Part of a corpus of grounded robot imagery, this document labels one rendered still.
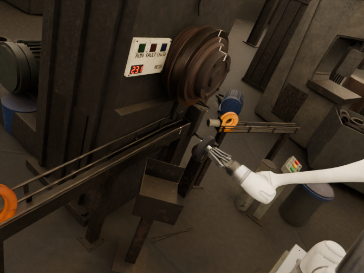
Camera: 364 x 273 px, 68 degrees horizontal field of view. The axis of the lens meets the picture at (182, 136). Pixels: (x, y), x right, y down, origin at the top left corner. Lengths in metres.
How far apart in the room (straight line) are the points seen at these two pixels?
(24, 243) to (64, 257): 0.24
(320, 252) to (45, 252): 1.49
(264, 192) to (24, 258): 1.33
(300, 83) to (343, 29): 0.80
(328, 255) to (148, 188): 0.94
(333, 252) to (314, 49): 2.99
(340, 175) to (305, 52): 2.98
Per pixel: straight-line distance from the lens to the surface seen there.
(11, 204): 1.20
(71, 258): 1.82
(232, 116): 2.08
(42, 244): 1.87
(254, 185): 1.32
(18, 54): 2.33
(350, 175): 1.34
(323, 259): 1.60
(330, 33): 4.08
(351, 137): 3.48
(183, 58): 1.39
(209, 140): 1.36
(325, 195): 2.56
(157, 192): 1.40
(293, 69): 4.20
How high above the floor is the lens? 1.57
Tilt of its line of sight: 31 degrees down
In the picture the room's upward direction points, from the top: 23 degrees clockwise
